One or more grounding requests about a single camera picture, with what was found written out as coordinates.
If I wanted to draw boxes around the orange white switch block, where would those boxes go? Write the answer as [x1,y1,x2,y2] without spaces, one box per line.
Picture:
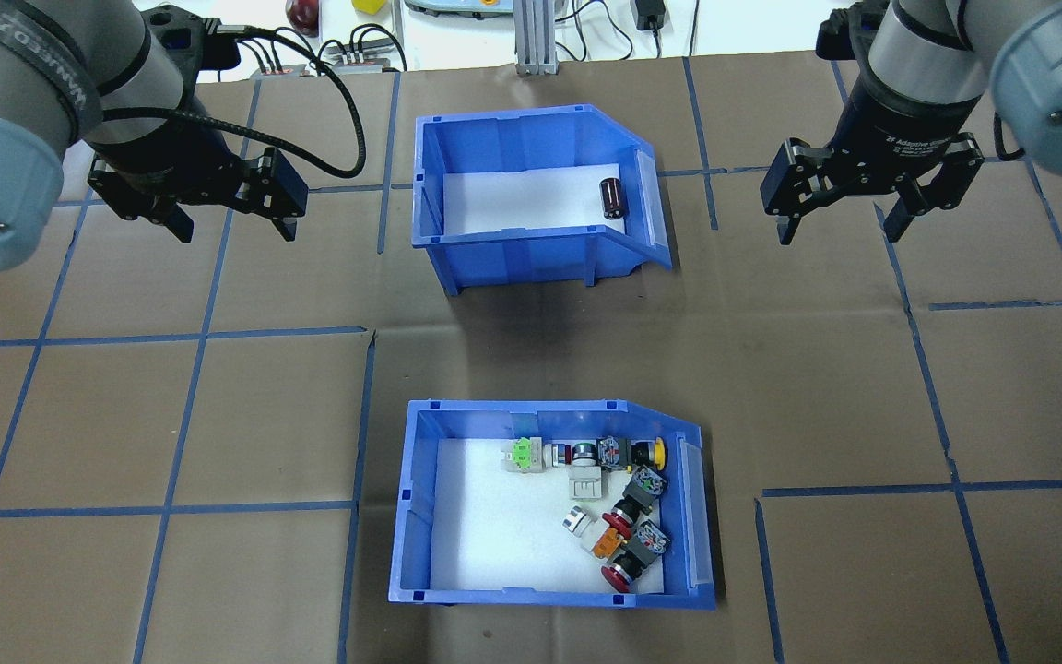
[582,526,624,562]

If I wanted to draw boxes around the red mushroom button black block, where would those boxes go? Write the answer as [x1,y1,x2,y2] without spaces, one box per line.
[600,518,672,591]

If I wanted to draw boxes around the red mushroom button green contacts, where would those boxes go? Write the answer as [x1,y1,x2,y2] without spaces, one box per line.
[605,466,670,540]

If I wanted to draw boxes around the aluminium extrusion post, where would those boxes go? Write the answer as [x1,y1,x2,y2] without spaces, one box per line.
[514,0,558,77]

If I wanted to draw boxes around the silver black push button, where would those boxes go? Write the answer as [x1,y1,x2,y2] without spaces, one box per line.
[545,441,598,469]

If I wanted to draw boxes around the grey blue teach pendant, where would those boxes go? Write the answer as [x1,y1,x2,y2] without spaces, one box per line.
[402,0,515,18]

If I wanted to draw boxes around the green white switch block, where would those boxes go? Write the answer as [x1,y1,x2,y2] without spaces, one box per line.
[501,438,546,476]

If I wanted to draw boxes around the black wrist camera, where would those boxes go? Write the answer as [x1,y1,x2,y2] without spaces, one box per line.
[815,7,878,64]
[139,5,242,77]

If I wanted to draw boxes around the blue plastic storage bin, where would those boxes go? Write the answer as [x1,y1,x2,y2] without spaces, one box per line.
[388,398,718,611]
[411,103,675,296]

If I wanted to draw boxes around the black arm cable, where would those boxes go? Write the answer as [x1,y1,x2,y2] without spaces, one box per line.
[102,26,368,181]

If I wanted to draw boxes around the pile of push-button switches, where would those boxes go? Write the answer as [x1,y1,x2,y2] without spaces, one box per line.
[430,438,670,591]

